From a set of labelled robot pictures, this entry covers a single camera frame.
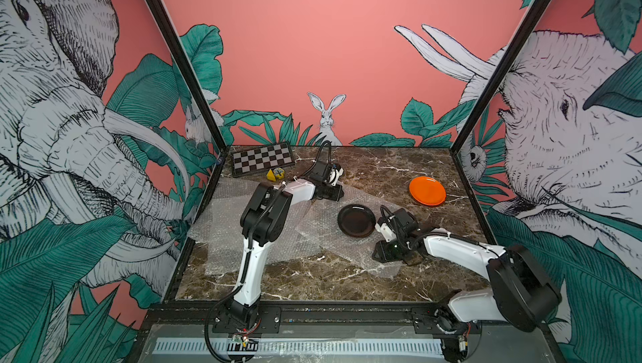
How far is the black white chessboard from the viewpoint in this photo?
111cm

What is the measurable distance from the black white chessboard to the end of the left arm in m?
0.29

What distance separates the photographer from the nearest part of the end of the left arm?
0.87 metres
